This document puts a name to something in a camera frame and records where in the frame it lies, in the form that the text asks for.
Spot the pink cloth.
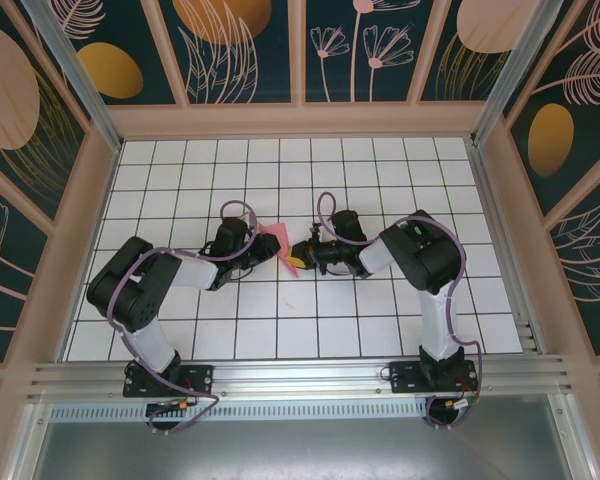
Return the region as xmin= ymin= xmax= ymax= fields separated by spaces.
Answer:
xmin=257 ymin=222 xmax=301 ymax=277

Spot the grey metal sheet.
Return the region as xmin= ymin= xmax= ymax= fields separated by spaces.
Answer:
xmin=29 ymin=394 xmax=576 ymax=480

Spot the small controller board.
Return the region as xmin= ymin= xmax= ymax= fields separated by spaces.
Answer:
xmin=442 ymin=394 xmax=481 ymax=412
xmin=146 ymin=398 xmax=191 ymax=416

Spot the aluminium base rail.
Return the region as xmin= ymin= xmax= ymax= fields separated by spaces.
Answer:
xmin=26 ymin=353 xmax=576 ymax=403

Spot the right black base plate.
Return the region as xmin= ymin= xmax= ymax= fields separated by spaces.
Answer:
xmin=388 ymin=360 xmax=479 ymax=396

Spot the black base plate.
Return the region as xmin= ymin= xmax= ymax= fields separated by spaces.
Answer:
xmin=388 ymin=360 xmax=479 ymax=396
xmin=123 ymin=363 xmax=215 ymax=399

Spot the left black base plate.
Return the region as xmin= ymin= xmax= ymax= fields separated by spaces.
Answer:
xmin=123 ymin=363 xmax=215 ymax=399

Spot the slotted grey cable duct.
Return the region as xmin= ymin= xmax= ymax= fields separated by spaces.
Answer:
xmin=49 ymin=402 xmax=431 ymax=422

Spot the aluminium side rail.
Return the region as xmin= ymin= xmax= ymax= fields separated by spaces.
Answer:
xmin=467 ymin=139 xmax=549 ymax=357

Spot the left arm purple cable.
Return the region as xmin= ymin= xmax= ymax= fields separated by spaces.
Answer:
xmin=107 ymin=199 xmax=255 ymax=436

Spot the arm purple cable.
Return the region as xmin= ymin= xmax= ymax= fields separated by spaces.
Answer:
xmin=107 ymin=199 xmax=255 ymax=436
xmin=316 ymin=191 xmax=484 ymax=432

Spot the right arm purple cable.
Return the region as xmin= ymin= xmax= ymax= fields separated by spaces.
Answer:
xmin=316 ymin=191 xmax=484 ymax=432

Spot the aluminium corner post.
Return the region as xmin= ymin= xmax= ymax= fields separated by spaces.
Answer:
xmin=471 ymin=0 xmax=562 ymax=147
xmin=22 ymin=0 xmax=124 ymax=151

